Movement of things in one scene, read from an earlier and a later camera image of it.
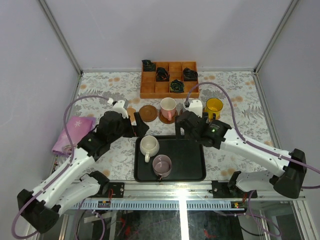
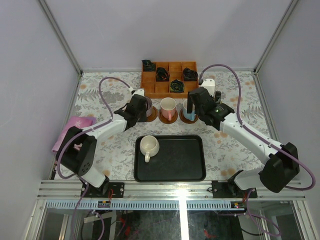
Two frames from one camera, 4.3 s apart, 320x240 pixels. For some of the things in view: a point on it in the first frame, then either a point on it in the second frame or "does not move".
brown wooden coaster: [148, 113] does not move
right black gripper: [178, 127] -> [217, 98]
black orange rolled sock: [162, 74] does not move
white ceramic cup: [149, 146] does not move
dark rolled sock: [148, 66] does not move
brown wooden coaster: [166, 121] does not move
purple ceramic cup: [162, 166] -> [149, 107]
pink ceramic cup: [168, 107] does not move
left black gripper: [136, 126] -> [141, 105]
